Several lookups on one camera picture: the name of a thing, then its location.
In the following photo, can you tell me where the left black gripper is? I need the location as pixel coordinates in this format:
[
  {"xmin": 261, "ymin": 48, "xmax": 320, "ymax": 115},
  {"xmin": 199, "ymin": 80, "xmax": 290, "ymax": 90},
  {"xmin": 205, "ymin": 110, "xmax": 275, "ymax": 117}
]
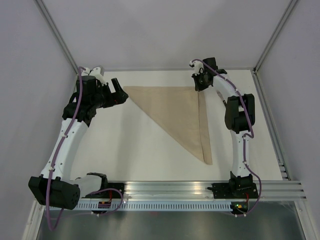
[{"xmin": 91, "ymin": 78, "xmax": 128, "ymax": 109}]

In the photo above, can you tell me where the beige cloth napkin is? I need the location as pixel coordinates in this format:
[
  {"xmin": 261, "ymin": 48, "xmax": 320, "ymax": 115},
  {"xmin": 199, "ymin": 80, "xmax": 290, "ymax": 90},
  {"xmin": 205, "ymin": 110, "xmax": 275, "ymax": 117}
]
[{"xmin": 124, "ymin": 86, "xmax": 213, "ymax": 165}]

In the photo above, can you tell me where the black handled steel fork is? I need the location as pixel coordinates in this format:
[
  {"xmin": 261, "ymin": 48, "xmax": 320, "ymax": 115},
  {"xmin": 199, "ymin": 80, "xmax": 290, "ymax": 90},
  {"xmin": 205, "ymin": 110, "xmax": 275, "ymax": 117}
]
[{"xmin": 216, "ymin": 90, "xmax": 227, "ymax": 105}]

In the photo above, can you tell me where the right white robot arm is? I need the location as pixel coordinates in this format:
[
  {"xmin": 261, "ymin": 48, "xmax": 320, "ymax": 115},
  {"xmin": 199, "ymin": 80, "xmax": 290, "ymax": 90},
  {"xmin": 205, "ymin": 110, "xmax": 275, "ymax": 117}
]
[{"xmin": 189, "ymin": 57, "xmax": 259, "ymax": 199}]

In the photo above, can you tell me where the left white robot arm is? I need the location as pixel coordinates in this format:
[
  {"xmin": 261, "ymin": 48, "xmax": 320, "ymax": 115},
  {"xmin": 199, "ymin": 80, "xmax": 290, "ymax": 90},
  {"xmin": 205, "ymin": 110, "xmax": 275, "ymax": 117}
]
[{"xmin": 28, "ymin": 75, "xmax": 129, "ymax": 210}]

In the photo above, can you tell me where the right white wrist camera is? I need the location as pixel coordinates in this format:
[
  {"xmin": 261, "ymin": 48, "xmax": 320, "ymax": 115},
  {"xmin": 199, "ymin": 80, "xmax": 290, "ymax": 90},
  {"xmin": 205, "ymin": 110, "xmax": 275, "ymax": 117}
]
[{"xmin": 189, "ymin": 59, "xmax": 205, "ymax": 76}]

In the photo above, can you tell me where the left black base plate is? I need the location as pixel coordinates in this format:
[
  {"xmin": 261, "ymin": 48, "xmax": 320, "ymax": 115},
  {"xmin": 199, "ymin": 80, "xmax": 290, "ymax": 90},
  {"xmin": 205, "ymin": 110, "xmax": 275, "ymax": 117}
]
[{"xmin": 106, "ymin": 182, "xmax": 125, "ymax": 200}]

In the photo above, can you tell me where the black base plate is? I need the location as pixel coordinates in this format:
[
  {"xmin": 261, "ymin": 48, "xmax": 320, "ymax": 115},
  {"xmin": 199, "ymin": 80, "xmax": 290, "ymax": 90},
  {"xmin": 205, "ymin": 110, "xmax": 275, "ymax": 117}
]
[
  {"xmin": 206, "ymin": 182, "xmax": 259, "ymax": 199},
  {"xmin": 106, "ymin": 182, "xmax": 125, "ymax": 200}
]

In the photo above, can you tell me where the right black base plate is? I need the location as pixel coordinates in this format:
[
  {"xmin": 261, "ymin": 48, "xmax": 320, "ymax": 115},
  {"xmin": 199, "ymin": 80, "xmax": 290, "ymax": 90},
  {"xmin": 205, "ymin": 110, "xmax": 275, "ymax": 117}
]
[{"xmin": 206, "ymin": 182, "xmax": 259, "ymax": 199}]

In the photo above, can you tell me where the left aluminium frame post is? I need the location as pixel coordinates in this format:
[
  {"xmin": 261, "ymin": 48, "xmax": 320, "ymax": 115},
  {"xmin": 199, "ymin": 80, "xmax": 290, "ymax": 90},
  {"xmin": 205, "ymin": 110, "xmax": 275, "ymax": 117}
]
[{"xmin": 34, "ymin": 0, "xmax": 78, "ymax": 74}]

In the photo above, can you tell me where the aluminium frame post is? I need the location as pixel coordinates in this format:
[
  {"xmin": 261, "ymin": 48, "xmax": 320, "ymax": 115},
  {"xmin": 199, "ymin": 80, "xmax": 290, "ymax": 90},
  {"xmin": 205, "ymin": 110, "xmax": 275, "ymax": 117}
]
[
  {"xmin": 252, "ymin": 0, "xmax": 300, "ymax": 75},
  {"xmin": 34, "ymin": 0, "xmax": 78, "ymax": 74}
]

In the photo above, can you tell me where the right aluminium frame post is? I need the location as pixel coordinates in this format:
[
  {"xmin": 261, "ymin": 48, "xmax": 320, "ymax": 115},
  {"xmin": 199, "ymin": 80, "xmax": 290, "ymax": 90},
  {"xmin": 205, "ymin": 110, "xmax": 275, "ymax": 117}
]
[{"xmin": 252, "ymin": 0, "xmax": 300, "ymax": 75}]

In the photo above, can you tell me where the white slotted cable duct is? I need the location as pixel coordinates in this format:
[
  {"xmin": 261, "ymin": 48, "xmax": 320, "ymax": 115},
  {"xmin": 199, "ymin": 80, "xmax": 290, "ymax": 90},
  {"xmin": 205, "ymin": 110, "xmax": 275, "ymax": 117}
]
[{"xmin": 74, "ymin": 200, "xmax": 232, "ymax": 212}]

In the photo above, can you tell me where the aluminium front rail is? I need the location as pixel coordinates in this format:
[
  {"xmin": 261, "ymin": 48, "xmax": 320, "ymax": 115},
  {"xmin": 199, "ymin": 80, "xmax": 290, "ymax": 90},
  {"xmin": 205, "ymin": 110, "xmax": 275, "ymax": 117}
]
[{"xmin": 124, "ymin": 180, "xmax": 307, "ymax": 202}]

